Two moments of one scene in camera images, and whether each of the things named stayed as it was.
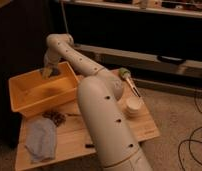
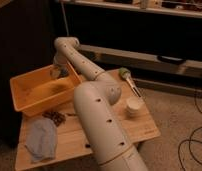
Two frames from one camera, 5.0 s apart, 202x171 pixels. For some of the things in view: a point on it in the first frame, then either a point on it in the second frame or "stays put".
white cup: (134, 106) stays put
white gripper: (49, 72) -> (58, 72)
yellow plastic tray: (32, 94) stays put
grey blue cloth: (41, 139) stays put
